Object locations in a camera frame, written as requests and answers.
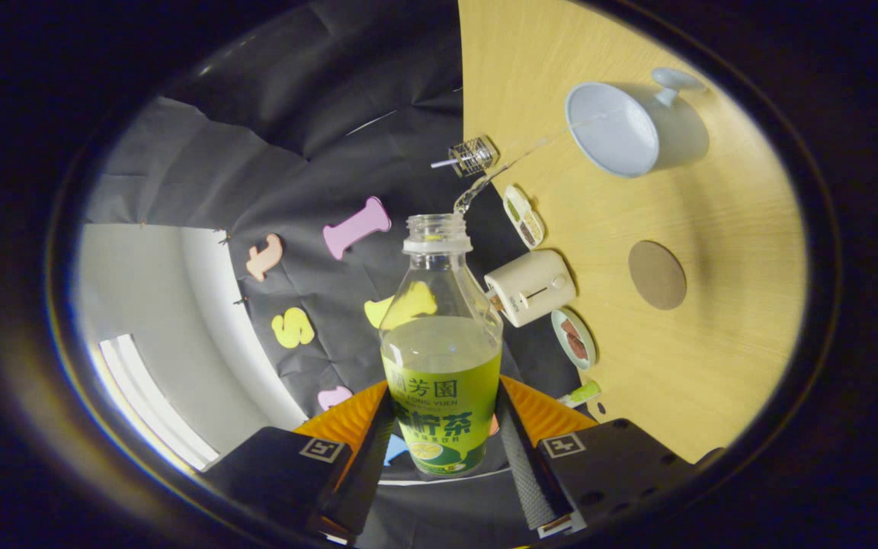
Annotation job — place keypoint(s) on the brown bread slice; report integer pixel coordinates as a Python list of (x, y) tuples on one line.
[(495, 301)]

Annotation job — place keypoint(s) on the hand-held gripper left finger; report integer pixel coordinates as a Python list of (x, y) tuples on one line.
[(374, 473)]

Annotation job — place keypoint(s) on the ceiling light panel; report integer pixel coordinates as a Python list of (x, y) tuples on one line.
[(149, 404)]

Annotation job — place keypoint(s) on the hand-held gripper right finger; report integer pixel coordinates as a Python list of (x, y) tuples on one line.
[(523, 473)]

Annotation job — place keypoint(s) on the brown food piece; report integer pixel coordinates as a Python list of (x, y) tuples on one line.
[(576, 339)]

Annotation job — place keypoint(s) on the pale green plate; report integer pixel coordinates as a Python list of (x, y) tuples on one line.
[(561, 347)]

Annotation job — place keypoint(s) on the green label juice bottle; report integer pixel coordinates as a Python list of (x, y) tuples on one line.
[(439, 396)]

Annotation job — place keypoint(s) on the wooden table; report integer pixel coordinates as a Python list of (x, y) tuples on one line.
[(713, 381)]

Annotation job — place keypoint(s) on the white divided snack tray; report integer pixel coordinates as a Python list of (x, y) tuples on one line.
[(523, 216)]

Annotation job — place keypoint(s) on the white cup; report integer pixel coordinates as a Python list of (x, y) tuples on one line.
[(614, 130)]

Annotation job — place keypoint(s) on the black backdrop cloth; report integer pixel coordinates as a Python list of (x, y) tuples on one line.
[(294, 152)]

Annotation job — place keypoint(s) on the round brown coaster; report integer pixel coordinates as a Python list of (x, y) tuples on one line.
[(658, 274)]

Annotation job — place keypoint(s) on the small white green bottle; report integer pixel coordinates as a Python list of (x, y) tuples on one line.
[(580, 393)]

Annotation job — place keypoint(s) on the white toaster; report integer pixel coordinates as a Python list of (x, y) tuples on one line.
[(530, 286)]

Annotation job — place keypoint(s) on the white pen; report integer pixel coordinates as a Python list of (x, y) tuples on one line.
[(443, 162)]

